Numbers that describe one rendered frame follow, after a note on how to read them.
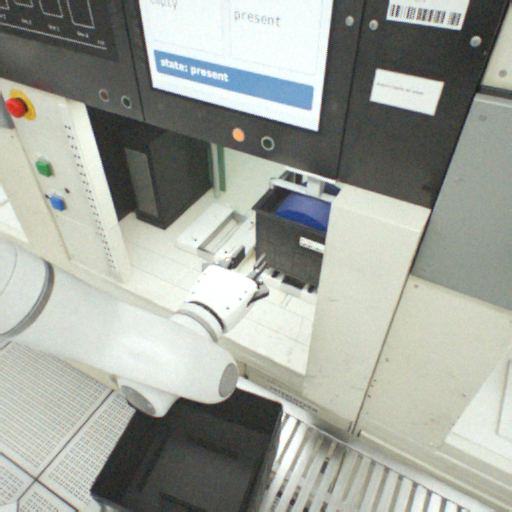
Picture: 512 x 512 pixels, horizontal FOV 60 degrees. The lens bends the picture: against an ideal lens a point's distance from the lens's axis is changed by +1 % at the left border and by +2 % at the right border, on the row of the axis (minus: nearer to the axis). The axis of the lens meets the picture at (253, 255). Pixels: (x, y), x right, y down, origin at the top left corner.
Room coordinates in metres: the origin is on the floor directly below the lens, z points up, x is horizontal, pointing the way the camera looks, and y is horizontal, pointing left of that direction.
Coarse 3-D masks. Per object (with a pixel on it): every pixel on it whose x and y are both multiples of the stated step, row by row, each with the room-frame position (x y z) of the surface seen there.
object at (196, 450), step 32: (192, 416) 0.48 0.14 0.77; (224, 416) 0.47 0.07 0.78; (256, 416) 0.44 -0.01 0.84; (128, 448) 0.36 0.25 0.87; (160, 448) 0.40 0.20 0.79; (192, 448) 0.40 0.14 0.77; (224, 448) 0.39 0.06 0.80; (256, 448) 0.40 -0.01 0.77; (96, 480) 0.28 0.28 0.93; (128, 480) 0.33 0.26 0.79; (160, 480) 0.34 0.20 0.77; (192, 480) 0.34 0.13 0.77; (224, 480) 0.34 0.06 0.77; (256, 480) 0.34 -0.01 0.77
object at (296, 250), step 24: (288, 168) 0.84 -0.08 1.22; (288, 192) 0.96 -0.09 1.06; (312, 192) 0.84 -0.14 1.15; (264, 216) 0.81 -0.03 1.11; (264, 240) 0.80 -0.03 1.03; (288, 240) 0.77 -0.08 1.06; (312, 240) 0.74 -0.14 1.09; (288, 264) 0.77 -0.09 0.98; (312, 264) 0.74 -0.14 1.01; (312, 288) 0.75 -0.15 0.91
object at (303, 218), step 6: (282, 210) 0.83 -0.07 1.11; (288, 210) 0.82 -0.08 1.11; (294, 210) 0.81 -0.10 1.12; (282, 216) 0.82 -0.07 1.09; (288, 216) 0.82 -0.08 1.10; (294, 216) 0.81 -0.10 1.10; (300, 216) 0.80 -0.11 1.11; (306, 216) 0.79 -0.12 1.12; (300, 222) 0.80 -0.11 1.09; (306, 222) 0.79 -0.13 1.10; (312, 222) 0.79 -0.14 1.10; (318, 222) 0.78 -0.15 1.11; (318, 228) 0.78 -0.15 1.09; (324, 228) 0.77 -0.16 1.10
